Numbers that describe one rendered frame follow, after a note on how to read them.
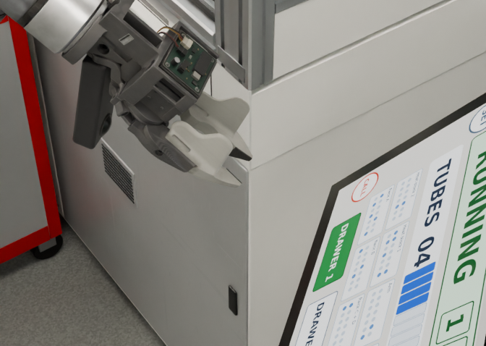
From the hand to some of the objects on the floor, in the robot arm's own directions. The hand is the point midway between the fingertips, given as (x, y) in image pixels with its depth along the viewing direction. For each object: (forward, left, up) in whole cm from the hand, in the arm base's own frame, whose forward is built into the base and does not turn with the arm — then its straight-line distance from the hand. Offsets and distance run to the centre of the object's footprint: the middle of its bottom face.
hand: (231, 166), depth 105 cm
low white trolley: (+28, +118, -108) cm, 162 cm away
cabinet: (+87, +49, -108) cm, 147 cm away
